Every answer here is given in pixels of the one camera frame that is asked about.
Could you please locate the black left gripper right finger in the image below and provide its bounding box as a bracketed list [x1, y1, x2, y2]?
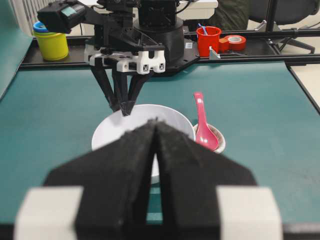
[155, 122, 283, 240]

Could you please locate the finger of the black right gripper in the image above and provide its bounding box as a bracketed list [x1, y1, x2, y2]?
[90, 57, 120, 112]
[111, 69, 154, 117]

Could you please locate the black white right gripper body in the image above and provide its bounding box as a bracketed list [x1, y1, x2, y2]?
[84, 12, 166, 75]

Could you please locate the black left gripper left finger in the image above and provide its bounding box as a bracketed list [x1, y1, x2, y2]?
[13, 117, 157, 240]

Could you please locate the pink ceramic spoon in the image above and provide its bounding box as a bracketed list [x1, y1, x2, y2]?
[193, 92, 219, 151]

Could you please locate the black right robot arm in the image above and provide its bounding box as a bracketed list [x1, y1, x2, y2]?
[83, 0, 200, 116]

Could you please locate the large white bowl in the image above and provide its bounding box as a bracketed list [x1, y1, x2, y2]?
[91, 104, 196, 185]

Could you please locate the yellow green stacking cup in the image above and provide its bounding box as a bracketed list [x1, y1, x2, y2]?
[33, 31, 69, 61]

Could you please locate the small crackle glaze dish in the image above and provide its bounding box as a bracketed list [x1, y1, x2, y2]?
[207, 124, 226, 154]

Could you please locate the blue stacking cup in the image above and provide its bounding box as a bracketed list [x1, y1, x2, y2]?
[33, 21, 49, 33]

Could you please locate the red plastic cup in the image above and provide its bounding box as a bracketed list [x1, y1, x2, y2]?
[196, 26, 222, 58]

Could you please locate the red tape roll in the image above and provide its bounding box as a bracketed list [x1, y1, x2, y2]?
[218, 35, 247, 53]

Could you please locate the black office chair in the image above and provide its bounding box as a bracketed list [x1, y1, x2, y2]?
[249, 0, 320, 54]

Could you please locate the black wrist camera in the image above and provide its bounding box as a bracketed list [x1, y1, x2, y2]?
[37, 0, 101, 34]

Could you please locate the metal corner bracket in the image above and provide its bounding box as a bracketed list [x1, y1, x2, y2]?
[209, 46, 221, 61]

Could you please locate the black aluminium frame rail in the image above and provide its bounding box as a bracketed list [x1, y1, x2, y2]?
[20, 35, 320, 75]

